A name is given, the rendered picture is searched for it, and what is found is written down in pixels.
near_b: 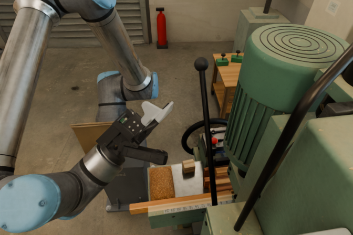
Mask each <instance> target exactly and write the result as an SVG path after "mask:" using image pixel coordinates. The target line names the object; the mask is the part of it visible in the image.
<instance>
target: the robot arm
mask: <svg viewBox="0 0 353 235"><path fill-rule="evenodd" d="M115 5H116V0H15V1H14V3H13V8H14V11H15V13H16V14H17V16H16V19H15V21H14V24H13V27H12V30H11V33H10V35H9V38H8V40H7V43H6V46H5V49H4V51H3V54H2V57H1V59H0V227H1V228H2V229H3V230H5V231H7V232H11V233H22V232H27V231H32V230H35V229H38V228H40V227H42V226H43V225H45V224H46V223H48V222H51V221H53V220H55V219H60V220H70V219H73V218H74V217H76V216H77V215H79V214H80V213H81V212H83V210H84V209H85V208H86V206H87V205H88V204H89V203H90V202H91V201H92V200H93V199H94V198H95V197H96V196H97V195H98V194H99V193H100V192H101V191H102V190H103V189H104V188H105V187H106V186H107V185H108V184H109V183H110V182H111V181H112V180H113V179H114V178H115V177H116V176H117V175H118V174H119V173H120V172H121V171H122V164H123V163H124V162H125V158H124V156H125V157H130V158H134V159H139V160H142V161H146V162H151V163H154V164H157V165H166V163H167V160H168V153H167V152H166V151H163V150H161V149H152V148H148V147H143V146H139V145H140V144H141V143H142V142H143V141H144V140H145V139H146V138H147V137H148V135H149V134H150V133H151V132H152V130H153V129H154V128H155V127H156V126H157V125H158V124H159V123H160V122H161V121H162V120H163V119H164V118H165V117H166V116H167V115H168V114H169V113H170V112H171V111H172V108H173V104H174V102H173V101H171V102H170V103H167V104H166V105H165V106H164V107H163V108H162V109H161V108H159V107H157V106H155V105H154V104H152V103H150V102H148V101H144V102H143V103H142V105H141V106H142V108H143V111H144V116H143V117H141V116H140V115H139V114H138V113H137V112H135V111H134V110H133V109H127V107H126V101H135V100H148V99H150V100H151V99H156V98H157V97H158V92H159V87H158V76H157V73H156V72H150V71H149V69H148V68H146V67H144V66H143V65H142V63H141V61H140V58H139V56H138V54H137V52H136V50H135V48H134V46H133V44H132V42H131V40H130V38H129V35H128V33H127V31H126V29H125V27H124V25H123V23H122V21H121V19H120V17H119V15H118V13H117V10H116V8H115ZM70 13H79V15H80V16H81V17H82V19H83V20H84V21H85V22H86V23H87V25H88V26H89V28H90V29H91V31H92V32H93V33H94V35H95V36H96V38H97V39H98V41H99V42H100V43H101V45H102V46H103V48H104V50H105V51H106V53H107V54H108V55H109V57H110V58H111V60H112V61H113V63H114V64H115V65H116V67H117V68H118V70H119V71H107V72H103V73H101V74H99V75H98V78H97V88H98V106H99V109H98V112H97V115H96V119H95V120H96V122H111V121H114V122H113V123H112V125H111V126H110V127H109V128H108V129H107V130H106V131H105V132H104V133H103V134H102V135H101V136H100V137H99V138H98V139H97V140H96V142H97V143H98V144H96V145H95V146H94V147H93V148H92V149H91V150H90V151H89V152H88V153H87V154H86V155H85V156H84V157H83V158H82V159H81V160H80V161H79V162H78V163H77V164H76V165H75V166H74V167H73V168H72V169H71V170H70V171H66V172H57V173H48V174H29V175H14V170H15V162H16V159H17V155H18V151H19V147H20V144H21V141H22V137H23V133H24V129H25V125H26V122H27V118H28V114H29V110H30V107H31V104H32V100H33V96H34V93H35V89H36V85H37V81H38V78H39V74H40V70H41V66H42V64H43V59H44V56H45V52H46V48H47V45H48V41H49V37H50V33H51V30H52V29H53V28H56V27H57V26H58V25H59V23H60V20H61V18H62V17H63V16H64V15H66V14H70ZM115 145H117V146H116V147H115Z"/></svg>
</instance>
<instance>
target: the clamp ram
mask: <svg viewBox="0 0 353 235"><path fill-rule="evenodd" d="M220 154H221V158H215V161H214V166H223V165H229V163H230V159H229V158H228V157H225V155H224V153H220Z"/></svg>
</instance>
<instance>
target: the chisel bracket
mask: <svg viewBox="0 0 353 235"><path fill-rule="evenodd" d="M227 174H228V176H229V179H230V182H231V185H232V188H233V191H234V193H235V194H238V192H239V190H240V188H241V185H242V183H243V181H244V178H242V177H241V176H240V175H239V173H238V167H236V166H235V165H234V164H233V163H232V162H231V161H230V163H229V166H228V169H227Z"/></svg>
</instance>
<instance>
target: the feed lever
mask: <svg viewBox="0 0 353 235"><path fill-rule="evenodd" d="M208 66H209V62H208V60H207V59H206V58H204V57H199V58H197V59H196V60H195V62H194V67H195V69H196V70H197V71H199V74H200V85H201V96H202V106H203V117H204V128H205V139H206V150H207V161H208V167H209V178H210V189H211V199H212V206H217V205H218V203H217V193H216V182H215V171H214V160H213V149H212V139H211V128H210V117H209V106H208V100H207V89H206V78H205V70H206V69H207V68H208ZM205 212H206V209H205V210H204V216H205Z"/></svg>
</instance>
